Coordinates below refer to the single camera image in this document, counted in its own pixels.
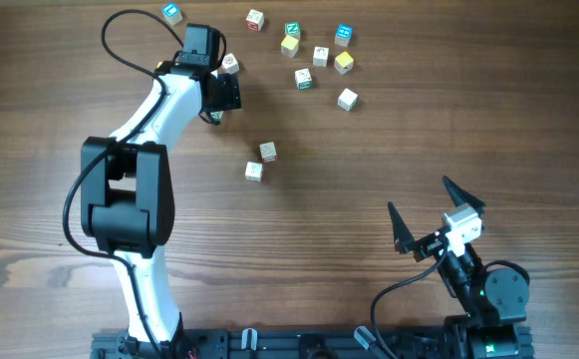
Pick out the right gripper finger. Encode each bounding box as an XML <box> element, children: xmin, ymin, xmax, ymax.
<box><xmin>441</xmin><ymin>176</ymin><xmax>486</xmax><ymax>215</ymax></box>
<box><xmin>388</xmin><ymin>201</ymin><xmax>416</xmax><ymax>253</ymax></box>

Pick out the white block green edge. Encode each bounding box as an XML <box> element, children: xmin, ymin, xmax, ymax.
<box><xmin>210</xmin><ymin>111</ymin><xmax>224</xmax><ymax>121</ymax></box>
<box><xmin>294</xmin><ymin>68</ymin><xmax>313</xmax><ymax>90</ymax></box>

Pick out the red-framed picture block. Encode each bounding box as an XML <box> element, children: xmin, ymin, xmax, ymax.
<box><xmin>259</xmin><ymin>142</ymin><xmax>277</xmax><ymax>163</ymax></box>

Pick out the plain white block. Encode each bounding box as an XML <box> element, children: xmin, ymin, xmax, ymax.
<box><xmin>245</xmin><ymin>162</ymin><xmax>263</xmax><ymax>181</ymax></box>
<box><xmin>337</xmin><ymin>88</ymin><xmax>359</xmax><ymax>112</ymax></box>

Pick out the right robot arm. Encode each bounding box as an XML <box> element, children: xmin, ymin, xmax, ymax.
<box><xmin>383</xmin><ymin>177</ymin><xmax>534</xmax><ymax>358</ymax></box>

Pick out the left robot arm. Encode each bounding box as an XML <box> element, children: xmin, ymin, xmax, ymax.
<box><xmin>73</xmin><ymin>24</ymin><xmax>241</xmax><ymax>358</ymax></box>

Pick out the white block red picture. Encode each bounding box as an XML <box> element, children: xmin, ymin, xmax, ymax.
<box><xmin>221</xmin><ymin>53</ymin><xmax>240</xmax><ymax>74</ymax></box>

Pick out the blue letter block far left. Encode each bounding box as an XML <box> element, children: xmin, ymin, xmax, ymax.
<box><xmin>161</xmin><ymin>3</ymin><xmax>182</xmax><ymax>26</ymax></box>

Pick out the red-edged block top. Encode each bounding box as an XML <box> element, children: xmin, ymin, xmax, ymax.
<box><xmin>245</xmin><ymin>9</ymin><xmax>264</xmax><ymax>32</ymax></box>

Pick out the yellow block centre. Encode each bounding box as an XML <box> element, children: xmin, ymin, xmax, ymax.
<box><xmin>281</xmin><ymin>35</ymin><xmax>300</xmax><ymax>58</ymax></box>

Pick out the green letter N block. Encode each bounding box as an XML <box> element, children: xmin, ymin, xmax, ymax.
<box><xmin>284</xmin><ymin>21</ymin><xmax>301</xmax><ymax>40</ymax></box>

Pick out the yellow block right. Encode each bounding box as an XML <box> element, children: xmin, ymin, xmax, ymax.
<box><xmin>334</xmin><ymin>52</ymin><xmax>355</xmax><ymax>75</ymax></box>

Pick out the blue block top right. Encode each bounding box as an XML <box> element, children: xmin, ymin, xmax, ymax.
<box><xmin>334</xmin><ymin>24</ymin><xmax>353</xmax><ymax>47</ymax></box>

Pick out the right camera cable black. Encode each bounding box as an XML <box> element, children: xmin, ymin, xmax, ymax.
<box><xmin>370</xmin><ymin>256</ymin><xmax>444</xmax><ymax>358</ymax></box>

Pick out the camera cable black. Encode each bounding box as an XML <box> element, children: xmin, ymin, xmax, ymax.
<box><xmin>370</xmin><ymin>256</ymin><xmax>444</xmax><ymax>358</ymax></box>
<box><xmin>62</xmin><ymin>8</ymin><xmax>185</xmax><ymax>359</ymax></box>

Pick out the left camera cable black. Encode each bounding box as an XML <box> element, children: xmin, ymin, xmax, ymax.
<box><xmin>62</xmin><ymin>8</ymin><xmax>185</xmax><ymax>359</ymax></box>

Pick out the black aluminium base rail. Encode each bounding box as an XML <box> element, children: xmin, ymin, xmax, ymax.
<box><xmin>90</xmin><ymin>326</ymin><xmax>535</xmax><ymax>359</ymax></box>

